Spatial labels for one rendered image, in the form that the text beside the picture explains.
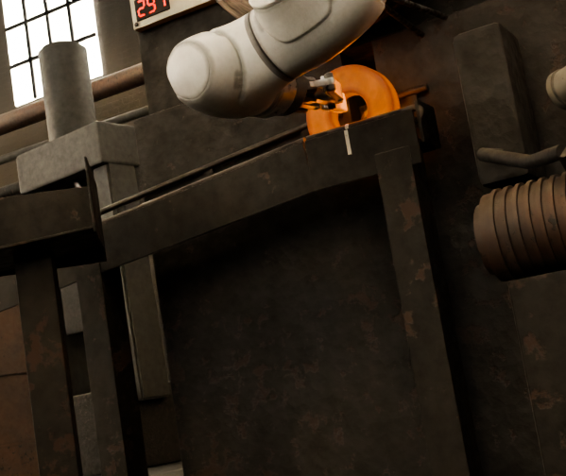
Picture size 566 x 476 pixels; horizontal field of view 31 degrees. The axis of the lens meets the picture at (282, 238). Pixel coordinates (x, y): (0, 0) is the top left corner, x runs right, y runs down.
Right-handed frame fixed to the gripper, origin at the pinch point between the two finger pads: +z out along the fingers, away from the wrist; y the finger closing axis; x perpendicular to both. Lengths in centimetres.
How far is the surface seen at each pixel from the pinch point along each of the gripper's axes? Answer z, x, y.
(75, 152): 422, 114, -383
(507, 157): -6.8, -16.3, 26.7
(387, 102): 5.2, -1.7, 6.9
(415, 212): 1.1, -20.0, 9.0
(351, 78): 5.6, 3.8, 1.6
